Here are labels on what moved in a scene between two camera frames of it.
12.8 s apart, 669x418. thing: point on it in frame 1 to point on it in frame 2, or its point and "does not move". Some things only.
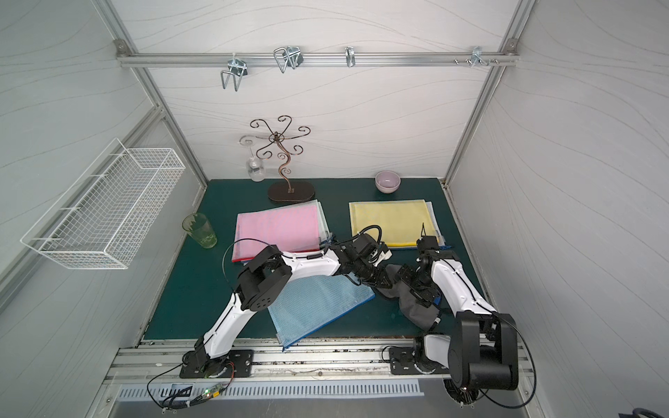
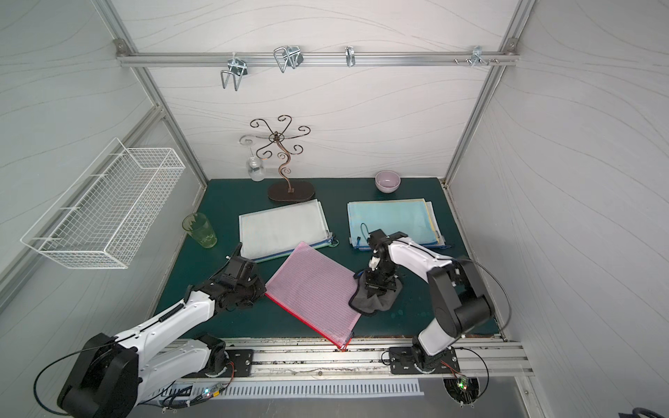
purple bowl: [388, 181] does not move
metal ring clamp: [350, 58] does not move
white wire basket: [104, 219] does not move
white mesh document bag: [432, 212] does not move
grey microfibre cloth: [426, 316] to [362, 302]
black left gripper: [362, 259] to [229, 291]
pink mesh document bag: [291, 229] to [315, 291]
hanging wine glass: [253, 165] does not move
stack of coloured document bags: [300, 227] does not move
